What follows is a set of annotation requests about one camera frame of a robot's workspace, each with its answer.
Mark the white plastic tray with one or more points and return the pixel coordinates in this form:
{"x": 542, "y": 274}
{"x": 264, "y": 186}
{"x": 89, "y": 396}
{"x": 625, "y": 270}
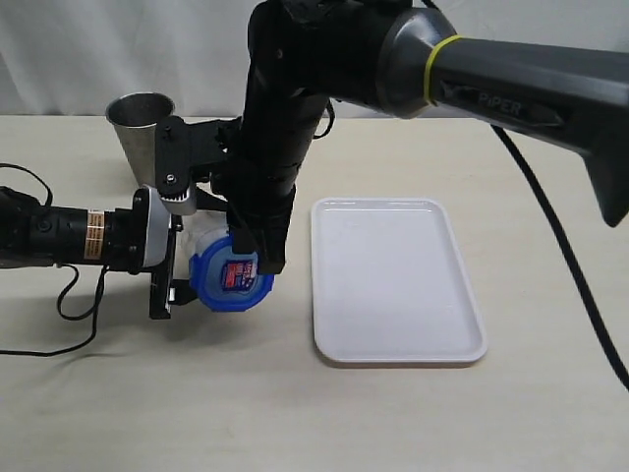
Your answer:
{"x": 390, "y": 287}

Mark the white backdrop curtain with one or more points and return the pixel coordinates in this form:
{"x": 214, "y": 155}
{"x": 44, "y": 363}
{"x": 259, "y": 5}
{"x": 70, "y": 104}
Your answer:
{"x": 74, "y": 57}

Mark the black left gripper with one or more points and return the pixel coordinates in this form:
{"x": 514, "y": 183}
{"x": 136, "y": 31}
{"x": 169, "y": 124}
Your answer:
{"x": 165, "y": 290}

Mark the stainless steel cup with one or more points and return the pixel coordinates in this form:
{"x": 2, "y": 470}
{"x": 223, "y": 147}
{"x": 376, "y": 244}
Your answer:
{"x": 134, "y": 117}

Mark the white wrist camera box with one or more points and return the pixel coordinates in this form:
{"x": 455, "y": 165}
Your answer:
{"x": 150, "y": 224}

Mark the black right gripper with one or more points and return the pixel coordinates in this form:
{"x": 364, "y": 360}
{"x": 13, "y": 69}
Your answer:
{"x": 258, "y": 180}

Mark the blue container lid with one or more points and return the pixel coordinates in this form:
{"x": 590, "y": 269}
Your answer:
{"x": 226, "y": 282}

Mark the clear tall plastic container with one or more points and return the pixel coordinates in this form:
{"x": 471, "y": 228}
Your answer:
{"x": 201, "y": 230}

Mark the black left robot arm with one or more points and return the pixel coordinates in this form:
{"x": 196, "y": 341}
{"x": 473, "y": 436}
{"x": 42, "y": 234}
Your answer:
{"x": 34, "y": 234}

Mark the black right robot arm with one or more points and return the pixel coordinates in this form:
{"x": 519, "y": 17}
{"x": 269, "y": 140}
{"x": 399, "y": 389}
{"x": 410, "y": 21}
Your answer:
{"x": 399, "y": 60}

